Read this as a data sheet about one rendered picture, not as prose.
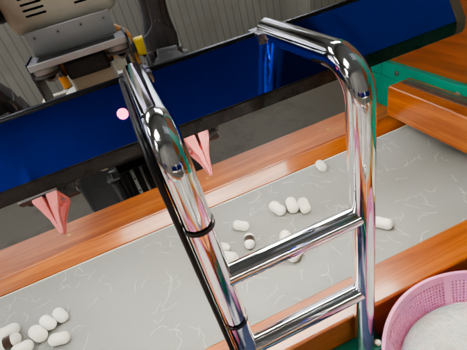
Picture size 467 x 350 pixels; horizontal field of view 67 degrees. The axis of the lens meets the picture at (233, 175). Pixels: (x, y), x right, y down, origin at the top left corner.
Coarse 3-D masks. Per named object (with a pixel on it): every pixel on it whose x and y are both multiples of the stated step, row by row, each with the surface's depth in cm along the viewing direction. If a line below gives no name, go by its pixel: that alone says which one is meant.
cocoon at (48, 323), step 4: (44, 316) 59; (48, 316) 59; (40, 320) 58; (44, 320) 58; (48, 320) 58; (52, 320) 58; (40, 324) 58; (44, 324) 58; (48, 324) 58; (52, 324) 58; (56, 324) 59; (48, 328) 58; (52, 328) 58
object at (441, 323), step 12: (432, 312) 48; (444, 312) 47; (456, 312) 48; (420, 324) 47; (432, 324) 47; (444, 324) 46; (456, 324) 46; (408, 336) 46; (420, 336) 46; (432, 336) 46; (444, 336) 45; (456, 336) 44; (408, 348) 45; (420, 348) 44; (432, 348) 44; (444, 348) 44; (456, 348) 44
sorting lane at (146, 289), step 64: (256, 192) 76; (320, 192) 71; (384, 192) 67; (448, 192) 63; (128, 256) 69; (320, 256) 58; (384, 256) 56; (0, 320) 63; (128, 320) 57; (192, 320) 54; (256, 320) 52
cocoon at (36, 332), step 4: (32, 328) 57; (36, 328) 57; (40, 328) 57; (44, 328) 58; (28, 332) 57; (32, 332) 57; (36, 332) 56; (40, 332) 56; (44, 332) 57; (32, 336) 56; (36, 336) 56; (40, 336) 56; (44, 336) 56; (36, 340) 56; (40, 340) 56
